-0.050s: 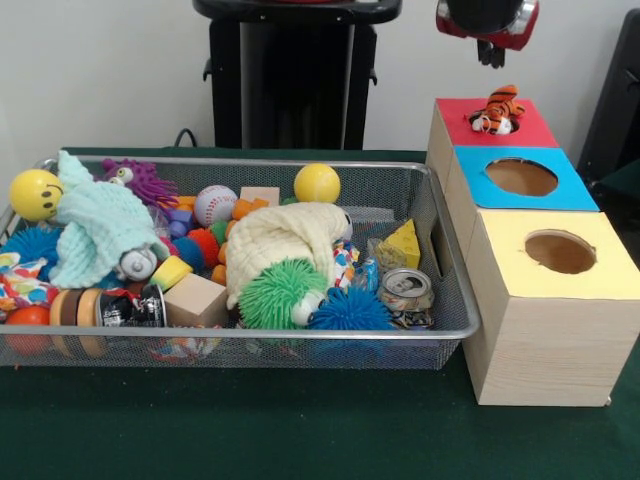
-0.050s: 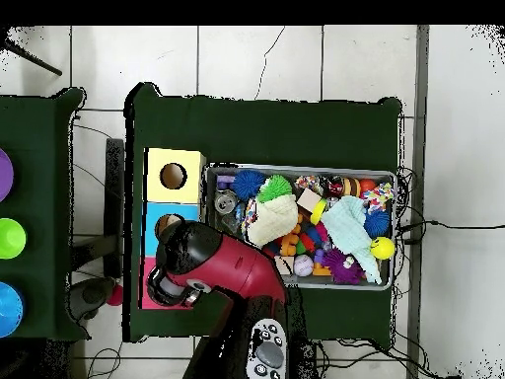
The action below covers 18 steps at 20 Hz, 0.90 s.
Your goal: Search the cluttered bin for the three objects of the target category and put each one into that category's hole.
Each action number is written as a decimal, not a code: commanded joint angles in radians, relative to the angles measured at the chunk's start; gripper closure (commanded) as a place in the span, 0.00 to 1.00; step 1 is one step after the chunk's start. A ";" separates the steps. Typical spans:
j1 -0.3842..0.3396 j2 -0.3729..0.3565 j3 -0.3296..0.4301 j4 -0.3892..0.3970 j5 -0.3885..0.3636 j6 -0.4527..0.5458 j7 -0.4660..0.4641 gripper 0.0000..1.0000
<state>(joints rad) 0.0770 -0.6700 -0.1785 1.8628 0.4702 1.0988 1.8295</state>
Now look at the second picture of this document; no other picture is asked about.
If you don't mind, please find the green spiky rubber ball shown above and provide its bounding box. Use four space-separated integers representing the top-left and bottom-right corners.
255 174 294 203

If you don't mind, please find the cream cloth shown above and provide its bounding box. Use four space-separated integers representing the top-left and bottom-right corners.
246 192 300 248

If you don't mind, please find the purple stacking cup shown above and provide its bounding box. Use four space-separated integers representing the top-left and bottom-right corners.
0 147 15 203

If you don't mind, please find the purple spiky toy with eyes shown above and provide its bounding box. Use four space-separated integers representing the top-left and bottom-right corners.
321 248 366 285

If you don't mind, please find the blue spiky rubber ball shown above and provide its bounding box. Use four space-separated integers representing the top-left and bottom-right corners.
363 209 392 239
231 169 267 201

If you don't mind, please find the light blue cloth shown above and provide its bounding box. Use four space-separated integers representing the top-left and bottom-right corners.
321 194 383 285

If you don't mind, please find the yellow plastic ball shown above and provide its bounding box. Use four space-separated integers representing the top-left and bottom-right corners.
369 236 397 261

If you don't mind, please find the blue stacking cup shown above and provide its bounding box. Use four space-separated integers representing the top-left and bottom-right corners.
0 280 26 339

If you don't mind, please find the dark green table cloth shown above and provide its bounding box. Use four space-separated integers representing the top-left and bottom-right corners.
0 87 90 342
123 82 403 350

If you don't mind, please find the black tripod leg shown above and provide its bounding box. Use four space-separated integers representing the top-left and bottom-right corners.
0 27 63 77

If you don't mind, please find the crushed silver can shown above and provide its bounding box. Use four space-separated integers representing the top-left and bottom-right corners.
213 189 239 215

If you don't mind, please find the silver mesh bin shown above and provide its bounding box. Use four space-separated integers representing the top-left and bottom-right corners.
198 162 397 291

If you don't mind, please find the wooden box with three holes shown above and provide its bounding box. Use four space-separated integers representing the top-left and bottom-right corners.
139 147 207 311

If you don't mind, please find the lime green stacking cup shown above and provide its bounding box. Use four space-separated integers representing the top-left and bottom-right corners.
0 217 28 260

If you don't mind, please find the grey pendant with red button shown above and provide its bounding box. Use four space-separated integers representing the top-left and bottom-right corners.
69 275 124 322

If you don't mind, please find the black power cable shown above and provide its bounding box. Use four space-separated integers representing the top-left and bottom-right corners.
398 219 505 235

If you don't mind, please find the white baseball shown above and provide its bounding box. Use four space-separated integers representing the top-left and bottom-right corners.
293 254 316 276

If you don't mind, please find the multicoloured rope toy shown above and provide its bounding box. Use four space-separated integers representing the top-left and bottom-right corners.
360 182 396 212

